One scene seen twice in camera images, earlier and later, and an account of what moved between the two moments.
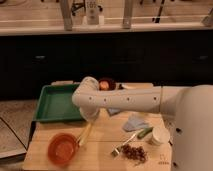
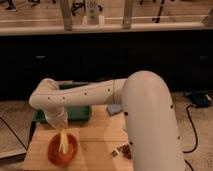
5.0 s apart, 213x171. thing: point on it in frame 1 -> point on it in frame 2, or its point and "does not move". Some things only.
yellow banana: x=86 y=132 -> x=64 y=140
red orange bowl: x=63 y=148 does not move
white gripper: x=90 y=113 -> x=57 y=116
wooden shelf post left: x=67 y=14 does not move
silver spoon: x=113 y=111 does not move
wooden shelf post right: x=128 y=9 does not move
